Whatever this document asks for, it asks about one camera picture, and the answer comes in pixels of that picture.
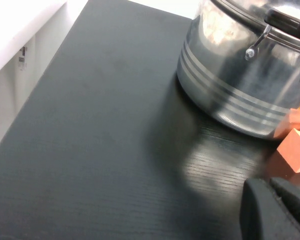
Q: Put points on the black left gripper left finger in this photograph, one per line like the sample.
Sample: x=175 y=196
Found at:
x=262 y=217

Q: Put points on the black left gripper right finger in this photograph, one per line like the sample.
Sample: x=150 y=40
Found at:
x=295 y=200

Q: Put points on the orange foam cube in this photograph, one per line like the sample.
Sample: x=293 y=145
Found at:
x=293 y=152

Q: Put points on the light grey side frame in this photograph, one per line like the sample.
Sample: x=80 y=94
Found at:
x=7 y=32

